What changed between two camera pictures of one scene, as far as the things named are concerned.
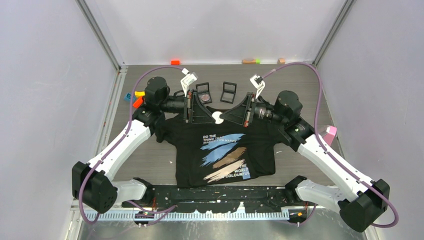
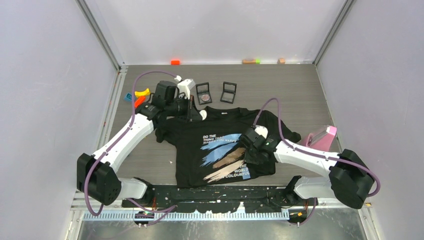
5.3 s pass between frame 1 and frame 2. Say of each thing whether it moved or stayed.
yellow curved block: stayed
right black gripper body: moved
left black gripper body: stayed
